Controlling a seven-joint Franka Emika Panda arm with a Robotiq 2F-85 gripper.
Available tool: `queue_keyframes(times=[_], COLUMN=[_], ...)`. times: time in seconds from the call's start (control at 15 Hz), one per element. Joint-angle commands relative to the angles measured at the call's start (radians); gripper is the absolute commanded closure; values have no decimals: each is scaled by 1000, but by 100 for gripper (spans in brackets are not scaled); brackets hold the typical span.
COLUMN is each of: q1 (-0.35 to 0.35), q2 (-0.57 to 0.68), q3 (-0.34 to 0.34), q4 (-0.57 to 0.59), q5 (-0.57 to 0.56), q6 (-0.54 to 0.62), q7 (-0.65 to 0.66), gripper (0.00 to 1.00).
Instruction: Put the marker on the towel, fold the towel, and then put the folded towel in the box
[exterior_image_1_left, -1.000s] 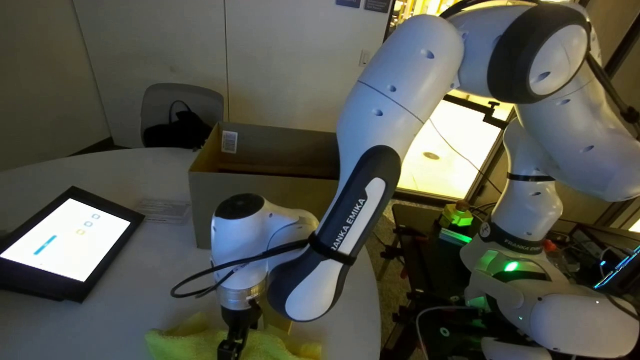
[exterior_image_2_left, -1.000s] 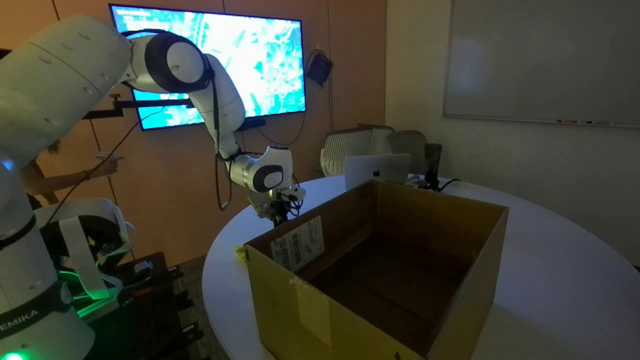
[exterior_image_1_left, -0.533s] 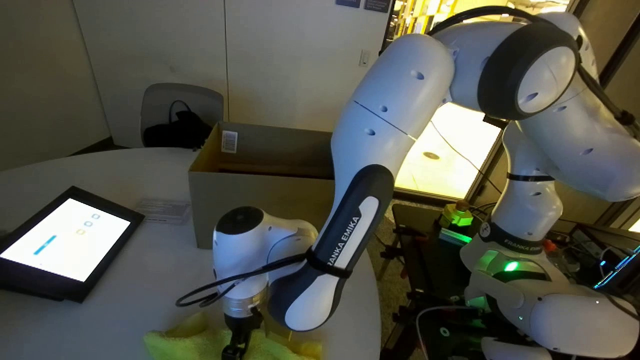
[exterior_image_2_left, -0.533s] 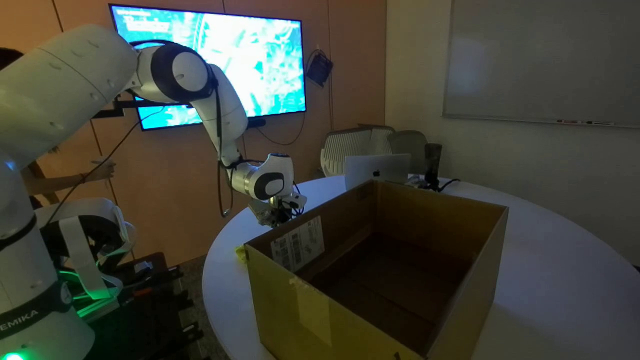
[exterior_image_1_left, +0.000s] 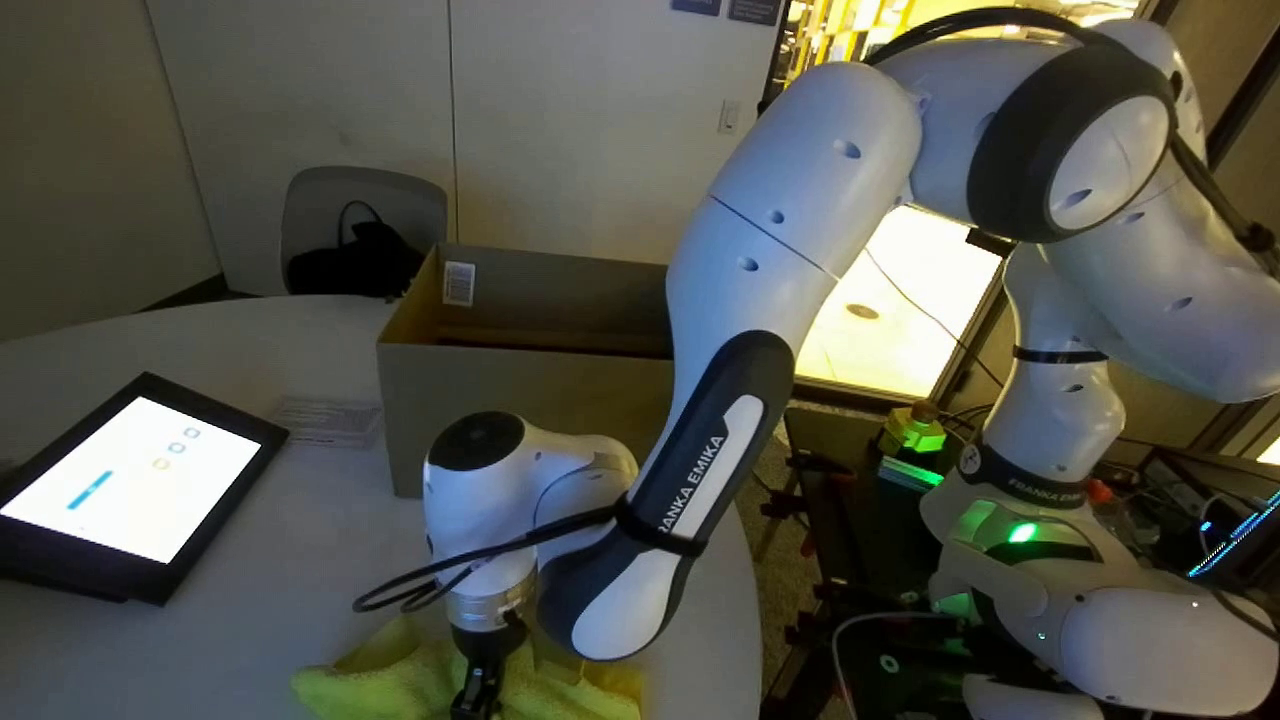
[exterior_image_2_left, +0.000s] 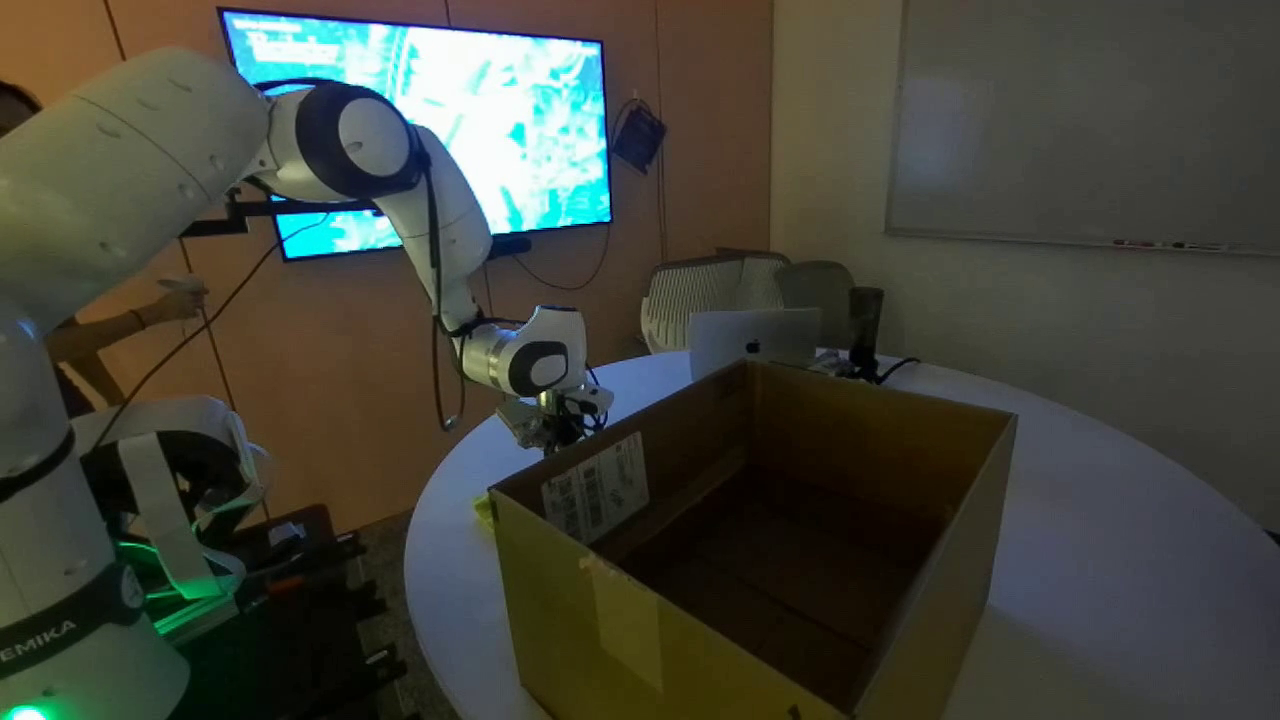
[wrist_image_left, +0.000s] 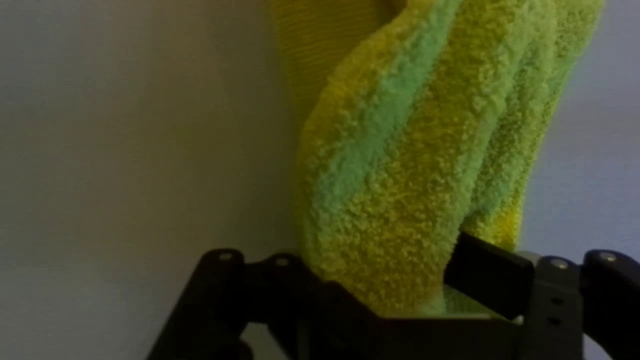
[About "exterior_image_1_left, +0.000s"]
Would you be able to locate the open cardboard box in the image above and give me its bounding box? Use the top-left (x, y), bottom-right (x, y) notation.
top-left (376, 243), bottom-right (682, 500)

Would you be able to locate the black bag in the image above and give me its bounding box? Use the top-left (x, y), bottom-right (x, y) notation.
top-left (287, 200), bottom-right (427, 300)

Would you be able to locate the lit glass panel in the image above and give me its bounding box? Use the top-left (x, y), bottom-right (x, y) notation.
top-left (794, 204), bottom-right (1007, 403)

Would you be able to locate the yellow towel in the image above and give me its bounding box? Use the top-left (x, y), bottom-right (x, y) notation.
top-left (290, 613), bottom-right (642, 720)

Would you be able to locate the black cable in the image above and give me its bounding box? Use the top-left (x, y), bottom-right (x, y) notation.
top-left (862, 246), bottom-right (1005, 389)

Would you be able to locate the yellow emergency stop button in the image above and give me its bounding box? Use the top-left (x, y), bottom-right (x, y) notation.
top-left (877, 398), bottom-right (949, 459)

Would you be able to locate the grey chair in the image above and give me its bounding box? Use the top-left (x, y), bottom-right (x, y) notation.
top-left (280, 166), bottom-right (450, 300)

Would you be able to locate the black tablet with lit screen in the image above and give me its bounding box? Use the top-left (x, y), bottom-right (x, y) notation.
top-left (0, 372), bottom-right (292, 607)

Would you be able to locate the white printed paper card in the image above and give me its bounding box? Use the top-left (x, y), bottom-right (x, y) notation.
top-left (269, 396), bottom-right (384, 449)

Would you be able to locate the white cable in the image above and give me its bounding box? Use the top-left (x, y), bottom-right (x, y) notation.
top-left (829, 609), bottom-right (963, 720)

